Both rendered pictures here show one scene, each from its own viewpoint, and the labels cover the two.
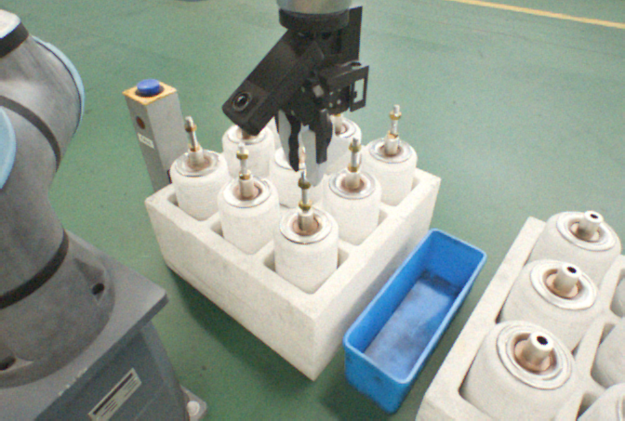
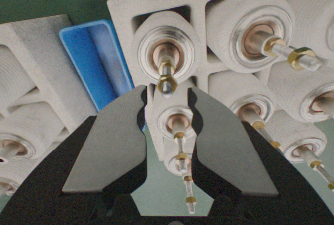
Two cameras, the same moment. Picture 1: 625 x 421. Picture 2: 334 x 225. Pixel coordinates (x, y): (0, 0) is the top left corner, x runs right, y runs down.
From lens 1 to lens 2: 0.46 m
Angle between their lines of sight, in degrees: 35
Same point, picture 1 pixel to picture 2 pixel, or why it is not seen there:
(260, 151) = (291, 95)
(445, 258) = not seen: hidden behind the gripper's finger
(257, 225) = (218, 23)
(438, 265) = not seen: hidden behind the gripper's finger
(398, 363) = (109, 51)
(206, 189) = (316, 7)
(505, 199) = (153, 162)
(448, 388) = (9, 42)
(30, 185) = not seen: outside the picture
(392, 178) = (169, 145)
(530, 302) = (13, 125)
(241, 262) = not seen: outside the picture
